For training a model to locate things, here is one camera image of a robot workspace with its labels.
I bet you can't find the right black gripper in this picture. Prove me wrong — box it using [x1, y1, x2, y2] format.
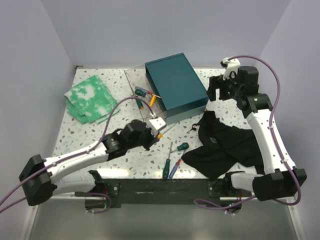
[206, 71, 243, 102]

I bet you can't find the yellow screwdriver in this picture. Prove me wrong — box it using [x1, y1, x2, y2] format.
[157, 122, 177, 140]
[149, 95, 157, 107]

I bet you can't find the transparent drawer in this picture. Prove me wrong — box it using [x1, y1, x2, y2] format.
[124, 65, 166, 120]

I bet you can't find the teal drawer box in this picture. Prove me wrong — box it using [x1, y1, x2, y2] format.
[144, 53, 209, 125]

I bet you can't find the green stubby screwdriver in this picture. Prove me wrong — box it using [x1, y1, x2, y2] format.
[134, 89, 146, 98]
[170, 142, 189, 153]

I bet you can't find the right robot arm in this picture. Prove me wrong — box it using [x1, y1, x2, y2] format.
[207, 66, 307, 201]

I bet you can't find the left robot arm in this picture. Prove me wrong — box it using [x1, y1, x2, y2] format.
[19, 117, 166, 206]

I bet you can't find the green long screwdriver front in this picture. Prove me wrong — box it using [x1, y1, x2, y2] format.
[162, 142, 173, 179]

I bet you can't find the blue red screwdriver front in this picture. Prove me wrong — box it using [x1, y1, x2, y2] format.
[168, 158, 182, 179]

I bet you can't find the green white cloth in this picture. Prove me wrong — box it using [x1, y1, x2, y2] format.
[64, 75, 117, 124]

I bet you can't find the black cloth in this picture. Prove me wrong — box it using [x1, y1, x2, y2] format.
[182, 111, 265, 180]

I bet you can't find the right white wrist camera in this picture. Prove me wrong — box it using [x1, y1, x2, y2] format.
[220, 56, 241, 80]

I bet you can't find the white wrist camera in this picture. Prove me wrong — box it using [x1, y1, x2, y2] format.
[220, 56, 241, 80]
[147, 117, 167, 132]

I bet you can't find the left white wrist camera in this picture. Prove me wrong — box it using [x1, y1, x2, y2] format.
[147, 117, 167, 132]

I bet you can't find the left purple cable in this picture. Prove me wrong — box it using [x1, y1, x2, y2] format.
[0, 96, 157, 212]

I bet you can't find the purple cable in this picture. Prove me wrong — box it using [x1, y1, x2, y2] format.
[194, 54, 302, 211]
[0, 96, 157, 212]

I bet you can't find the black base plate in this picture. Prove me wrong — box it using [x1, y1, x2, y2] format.
[75, 178, 252, 210]

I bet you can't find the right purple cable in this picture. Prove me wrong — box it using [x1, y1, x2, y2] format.
[194, 54, 302, 211]

